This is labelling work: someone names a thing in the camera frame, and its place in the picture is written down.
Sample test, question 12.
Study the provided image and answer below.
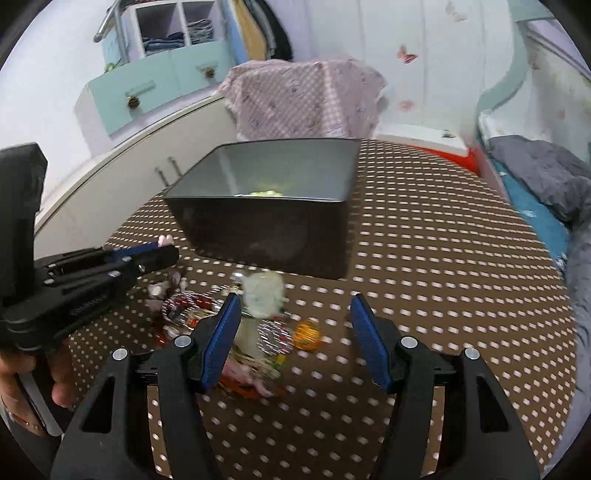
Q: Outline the red cord bracelet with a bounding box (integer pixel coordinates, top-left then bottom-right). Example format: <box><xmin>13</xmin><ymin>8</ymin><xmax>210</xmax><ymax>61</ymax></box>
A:
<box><xmin>154</xmin><ymin>294</ymin><xmax>288</xmax><ymax>400</ymax></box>

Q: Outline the pale jade stone pendant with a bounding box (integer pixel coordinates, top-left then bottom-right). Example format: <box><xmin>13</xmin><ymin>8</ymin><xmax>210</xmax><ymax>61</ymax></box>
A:
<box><xmin>242</xmin><ymin>272</ymin><xmax>284</xmax><ymax>319</ymax></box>

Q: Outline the pink cat charm keychain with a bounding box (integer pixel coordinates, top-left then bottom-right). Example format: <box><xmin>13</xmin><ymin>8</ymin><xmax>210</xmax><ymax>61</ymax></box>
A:
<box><xmin>145</xmin><ymin>269</ymin><xmax>182</xmax><ymax>312</ymax></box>

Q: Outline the person's left hand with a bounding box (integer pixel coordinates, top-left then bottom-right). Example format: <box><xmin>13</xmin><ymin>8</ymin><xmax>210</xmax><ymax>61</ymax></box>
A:
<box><xmin>1</xmin><ymin>340</ymin><xmax>76</xmax><ymax>437</ymax></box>

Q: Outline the cream low cabinet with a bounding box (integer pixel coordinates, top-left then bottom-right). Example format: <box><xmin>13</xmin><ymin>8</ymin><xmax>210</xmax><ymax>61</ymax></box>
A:
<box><xmin>34</xmin><ymin>95</ymin><xmax>236</xmax><ymax>258</ymax></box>

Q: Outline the orange amber pendant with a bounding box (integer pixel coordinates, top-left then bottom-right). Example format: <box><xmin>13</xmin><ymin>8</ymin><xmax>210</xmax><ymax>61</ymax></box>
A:
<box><xmin>294</xmin><ymin>319</ymin><xmax>322</xmax><ymax>352</ymax></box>

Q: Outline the pinecone drawer ornament left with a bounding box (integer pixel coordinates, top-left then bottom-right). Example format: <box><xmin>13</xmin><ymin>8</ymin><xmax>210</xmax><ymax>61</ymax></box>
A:
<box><xmin>127</xmin><ymin>95</ymin><xmax>140</xmax><ymax>110</ymax></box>

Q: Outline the dark metal storage box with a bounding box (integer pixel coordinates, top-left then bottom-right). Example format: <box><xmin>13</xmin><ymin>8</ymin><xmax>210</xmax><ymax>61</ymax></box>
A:
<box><xmin>162</xmin><ymin>138</ymin><xmax>361</xmax><ymax>279</ymax></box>

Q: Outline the brown polka dot tablecloth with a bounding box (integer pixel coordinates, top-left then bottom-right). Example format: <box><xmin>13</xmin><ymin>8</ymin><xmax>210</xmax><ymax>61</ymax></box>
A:
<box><xmin>68</xmin><ymin>138</ymin><xmax>581</xmax><ymax>480</ymax></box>

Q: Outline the teal two-drawer unit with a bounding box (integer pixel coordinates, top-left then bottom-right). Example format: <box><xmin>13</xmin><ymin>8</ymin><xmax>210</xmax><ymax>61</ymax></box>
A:
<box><xmin>74</xmin><ymin>43</ymin><xmax>235</xmax><ymax>156</ymax></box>

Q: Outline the green plant decoration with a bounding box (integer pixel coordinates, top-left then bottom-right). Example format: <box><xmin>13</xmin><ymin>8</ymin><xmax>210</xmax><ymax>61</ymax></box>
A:
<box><xmin>104</xmin><ymin>63</ymin><xmax>119</xmax><ymax>73</ymax></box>

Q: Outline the folded jeans stack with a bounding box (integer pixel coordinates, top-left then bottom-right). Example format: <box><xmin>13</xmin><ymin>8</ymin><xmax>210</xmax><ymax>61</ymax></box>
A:
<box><xmin>142</xmin><ymin>32</ymin><xmax>185</xmax><ymax>55</ymax></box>

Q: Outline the teal bed sheet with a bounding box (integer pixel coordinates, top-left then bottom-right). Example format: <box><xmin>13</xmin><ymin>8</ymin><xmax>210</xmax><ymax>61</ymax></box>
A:
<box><xmin>492</xmin><ymin>160</ymin><xmax>570</xmax><ymax>275</ymax></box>

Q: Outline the lilac stair shelf unit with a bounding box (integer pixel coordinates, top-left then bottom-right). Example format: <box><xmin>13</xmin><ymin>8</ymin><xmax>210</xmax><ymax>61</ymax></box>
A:
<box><xmin>124</xmin><ymin>0</ymin><xmax>306</xmax><ymax>63</ymax></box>

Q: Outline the grey metal handrail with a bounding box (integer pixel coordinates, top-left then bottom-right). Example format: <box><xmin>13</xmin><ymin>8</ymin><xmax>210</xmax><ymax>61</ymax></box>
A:
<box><xmin>93</xmin><ymin>0</ymin><xmax>129</xmax><ymax>64</ymax></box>

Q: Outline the pink checkered bear cloth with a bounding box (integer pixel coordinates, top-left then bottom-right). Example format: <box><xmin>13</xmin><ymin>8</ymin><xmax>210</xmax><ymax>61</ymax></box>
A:
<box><xmin>219</xmin><ymin>58</ymin><xmax>387</xmax><ymax>141</ymax></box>

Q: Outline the hanging clothes row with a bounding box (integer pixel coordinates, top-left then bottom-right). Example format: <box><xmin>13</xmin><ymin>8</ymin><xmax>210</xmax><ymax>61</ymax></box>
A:
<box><xmin>221</xmin><ymin>0</ymin><xmax>294</xmax><ymax>64</ymax></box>

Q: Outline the grey duvet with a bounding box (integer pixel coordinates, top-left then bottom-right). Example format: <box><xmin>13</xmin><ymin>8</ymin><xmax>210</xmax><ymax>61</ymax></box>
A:
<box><xmin>489</xmin><ymin>136</ymin><xmax>590</xmax><ymax>471</ymax></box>

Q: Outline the red and white storage bench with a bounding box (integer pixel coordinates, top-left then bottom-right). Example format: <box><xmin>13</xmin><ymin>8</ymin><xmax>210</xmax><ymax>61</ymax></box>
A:
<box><xmin>374</xmin><ymin>124</ymin><xmax>480</xmax><ymax>175</ymax></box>

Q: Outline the white butterfly wardrobe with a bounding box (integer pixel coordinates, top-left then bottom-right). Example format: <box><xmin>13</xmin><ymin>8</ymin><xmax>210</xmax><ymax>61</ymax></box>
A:
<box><xmin>283</xmin><ymin>1</ymin><xmax>514</xmax><ymax>137</ymax></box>

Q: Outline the teal bunk bed frame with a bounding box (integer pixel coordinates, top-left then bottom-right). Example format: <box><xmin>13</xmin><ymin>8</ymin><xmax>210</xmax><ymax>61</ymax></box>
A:
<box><xmin>475</xmin><ymin>0</ymin><xmax>591</xmax><ymax>153</ymax></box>

